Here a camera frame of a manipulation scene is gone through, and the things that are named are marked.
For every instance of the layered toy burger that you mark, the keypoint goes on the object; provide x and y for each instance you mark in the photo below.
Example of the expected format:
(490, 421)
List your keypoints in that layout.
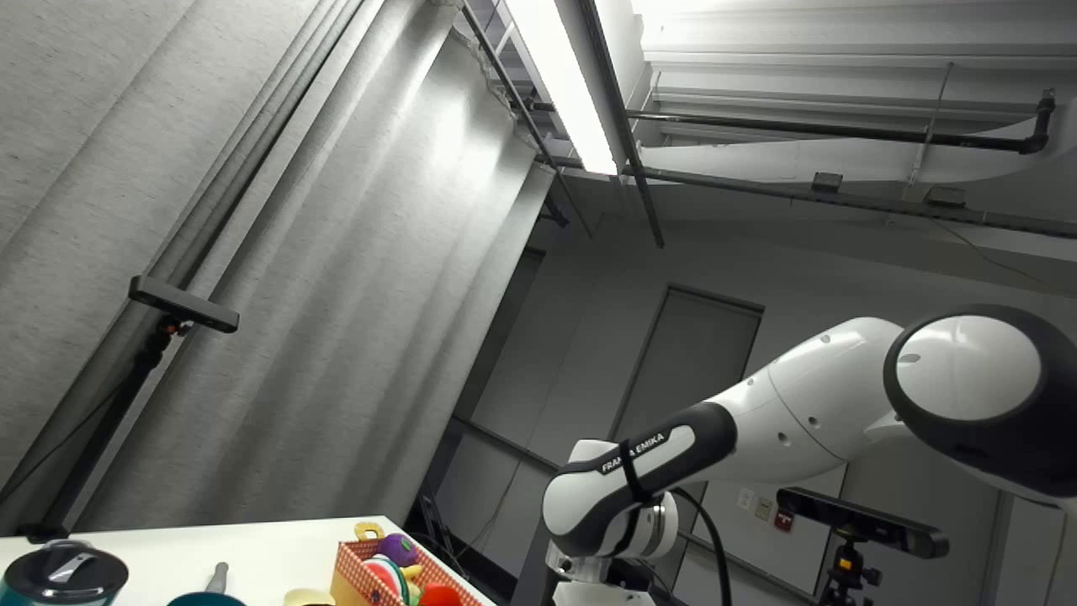
(387, 578)

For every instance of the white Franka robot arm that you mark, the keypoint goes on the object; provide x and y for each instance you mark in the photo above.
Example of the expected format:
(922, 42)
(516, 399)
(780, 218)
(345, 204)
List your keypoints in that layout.
(810, 416)

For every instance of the purple toy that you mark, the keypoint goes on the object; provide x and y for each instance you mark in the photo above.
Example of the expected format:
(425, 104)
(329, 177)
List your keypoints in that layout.
(397, 549)

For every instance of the small yellow toy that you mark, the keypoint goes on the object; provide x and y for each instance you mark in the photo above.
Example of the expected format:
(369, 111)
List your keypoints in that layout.
(413, 574)

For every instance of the red toy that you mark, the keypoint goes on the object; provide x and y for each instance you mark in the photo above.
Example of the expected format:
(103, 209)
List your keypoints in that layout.
(439, 592)

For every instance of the wooden toy box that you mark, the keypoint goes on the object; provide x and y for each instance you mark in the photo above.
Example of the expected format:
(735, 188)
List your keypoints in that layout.
(350, 578)

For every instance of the grey door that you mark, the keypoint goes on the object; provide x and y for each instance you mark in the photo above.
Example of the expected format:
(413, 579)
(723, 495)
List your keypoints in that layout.
(693, 348)

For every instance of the dark ceiling beam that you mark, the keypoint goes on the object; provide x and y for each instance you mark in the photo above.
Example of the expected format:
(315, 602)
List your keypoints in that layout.
(628, 146)

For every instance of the grey curtain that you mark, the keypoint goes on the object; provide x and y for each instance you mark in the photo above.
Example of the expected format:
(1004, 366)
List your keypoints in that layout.
(338, 336)

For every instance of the fluorescent ceiling light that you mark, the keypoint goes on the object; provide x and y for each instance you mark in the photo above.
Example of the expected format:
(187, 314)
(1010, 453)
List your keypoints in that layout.
(561, 79)

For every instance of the black ceiling pipe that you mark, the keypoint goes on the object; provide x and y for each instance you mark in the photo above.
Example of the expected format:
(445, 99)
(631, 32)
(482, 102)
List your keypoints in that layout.
(844, 133)

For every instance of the black tripod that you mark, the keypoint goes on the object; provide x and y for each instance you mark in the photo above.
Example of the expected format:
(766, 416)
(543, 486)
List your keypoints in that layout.
(847, 578)

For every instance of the teal kettle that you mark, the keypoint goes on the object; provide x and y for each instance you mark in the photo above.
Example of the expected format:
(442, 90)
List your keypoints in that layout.
(212, 597)

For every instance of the dark teal bowl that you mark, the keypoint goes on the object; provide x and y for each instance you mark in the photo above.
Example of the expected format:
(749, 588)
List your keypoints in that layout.
(63, 574)

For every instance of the grey wall conduit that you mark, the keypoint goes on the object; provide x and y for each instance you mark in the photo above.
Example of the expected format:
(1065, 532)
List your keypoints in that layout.
(505, 441)

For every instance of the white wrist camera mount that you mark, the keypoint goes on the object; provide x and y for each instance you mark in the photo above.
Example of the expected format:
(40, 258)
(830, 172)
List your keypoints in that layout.
(593, 592)

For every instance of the black bar camera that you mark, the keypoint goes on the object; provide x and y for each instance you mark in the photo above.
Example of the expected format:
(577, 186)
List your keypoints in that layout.
(187, 304)

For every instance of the black camera on tripod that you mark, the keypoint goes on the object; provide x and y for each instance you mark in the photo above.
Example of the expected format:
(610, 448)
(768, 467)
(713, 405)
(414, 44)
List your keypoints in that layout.
(863, 524)

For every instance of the black camera stand pole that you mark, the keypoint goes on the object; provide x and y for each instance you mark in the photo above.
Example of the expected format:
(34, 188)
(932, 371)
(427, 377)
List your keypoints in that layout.
(87, 425)

